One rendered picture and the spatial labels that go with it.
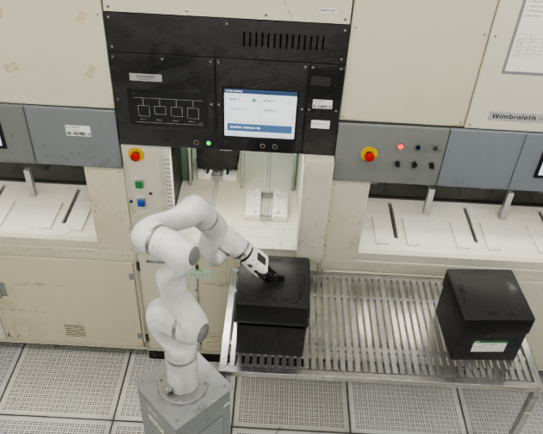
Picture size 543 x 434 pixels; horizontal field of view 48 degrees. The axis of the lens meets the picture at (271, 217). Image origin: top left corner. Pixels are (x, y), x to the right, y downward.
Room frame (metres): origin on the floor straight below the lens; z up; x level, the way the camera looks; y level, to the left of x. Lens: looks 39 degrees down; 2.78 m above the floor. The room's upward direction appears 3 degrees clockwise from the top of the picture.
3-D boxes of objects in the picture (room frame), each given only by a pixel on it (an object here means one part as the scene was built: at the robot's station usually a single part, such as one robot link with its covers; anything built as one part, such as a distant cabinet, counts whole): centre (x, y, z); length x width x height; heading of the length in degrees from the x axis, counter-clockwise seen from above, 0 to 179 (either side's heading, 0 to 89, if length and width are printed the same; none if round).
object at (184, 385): (1.42, 0.31, 0.85); 0.19 x 0.19 x 0.18
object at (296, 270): (1.73, -0.02, 1.02); 0.29 x 0.29 x 0.13; 89
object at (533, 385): (1.80, -0.47, 0.38); 1.30 x 0.60 x 0.76; 90
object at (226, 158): (2.73, 0.30, 1.06); 0.24 x 0.20 x 0.32; 90
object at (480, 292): (1.76, -0.90, 0.89); 0.29 x 0.29 x 0.25; 4
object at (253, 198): (2.42, 0.03, 0.89); 0.22 x 0.21 x 0.04; 0
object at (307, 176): (2.54, 0.20, 0.98); 0.95 x 0.88 x 1.95; 0
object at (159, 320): (1.44, 0.34, 1.07); 0.19 x 0.12 x 0.24; 64
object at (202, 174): (2.73, 0.30, 0.89); 0.22 x 0.21 x 0.04; 0
